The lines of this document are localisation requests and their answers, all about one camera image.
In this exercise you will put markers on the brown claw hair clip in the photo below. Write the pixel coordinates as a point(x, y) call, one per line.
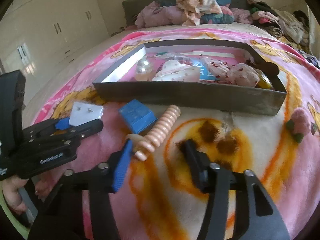
point(268, 68)

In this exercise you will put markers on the white built-in wardrobe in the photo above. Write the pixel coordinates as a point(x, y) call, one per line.
point(42, 37)

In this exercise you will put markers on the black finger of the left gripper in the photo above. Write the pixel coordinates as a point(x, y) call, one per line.
point(85, 128)

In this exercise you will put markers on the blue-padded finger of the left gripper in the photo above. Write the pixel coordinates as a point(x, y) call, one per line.
point(57, 124)

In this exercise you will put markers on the white earring card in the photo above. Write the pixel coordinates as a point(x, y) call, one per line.
point(83, 112)

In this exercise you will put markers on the clear plastic packet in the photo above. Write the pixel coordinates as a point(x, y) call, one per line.
point(182, 59)

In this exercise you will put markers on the small blue box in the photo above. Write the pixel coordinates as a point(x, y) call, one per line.
point(137, 116)

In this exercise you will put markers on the pearl hair clip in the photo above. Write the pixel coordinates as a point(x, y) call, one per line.
point(144, 70)

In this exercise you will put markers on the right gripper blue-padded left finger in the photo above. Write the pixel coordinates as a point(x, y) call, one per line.
point(61, 216)

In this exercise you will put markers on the peach patterned cloth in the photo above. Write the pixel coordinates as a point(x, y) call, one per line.
point(194, 9)

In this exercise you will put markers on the bag of yellow rings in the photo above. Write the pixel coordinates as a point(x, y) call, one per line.
point(264, 81)

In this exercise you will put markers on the floral laundry bag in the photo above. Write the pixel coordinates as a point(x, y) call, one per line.
point(310, 58)

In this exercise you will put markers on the pink floral scrunchie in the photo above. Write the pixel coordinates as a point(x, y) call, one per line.
point(239, 74)

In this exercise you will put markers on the pink pyjama bundle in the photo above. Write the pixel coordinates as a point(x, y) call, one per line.
point(155, 15)

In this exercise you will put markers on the cream window curtain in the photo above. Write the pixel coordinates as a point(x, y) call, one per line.
point(314, 35)

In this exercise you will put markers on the pink cartoon bear blanket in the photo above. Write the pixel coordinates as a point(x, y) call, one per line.
point(158, 199)

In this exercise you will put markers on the pile of mixed clothes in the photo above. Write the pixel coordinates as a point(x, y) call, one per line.
point(291, 28)

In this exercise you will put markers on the green sleeve forearm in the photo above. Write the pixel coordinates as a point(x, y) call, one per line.
point(9, 221)

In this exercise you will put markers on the dark floral quilt roll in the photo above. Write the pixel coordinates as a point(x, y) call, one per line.
point(226, 18)

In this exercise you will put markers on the person's left hand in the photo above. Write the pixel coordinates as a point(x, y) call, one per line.
point(12, 196)

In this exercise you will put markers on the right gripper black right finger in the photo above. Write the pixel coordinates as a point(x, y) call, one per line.
point(256, 215)

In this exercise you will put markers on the pink pompom hair clip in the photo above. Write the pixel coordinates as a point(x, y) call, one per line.
point(299, 125)

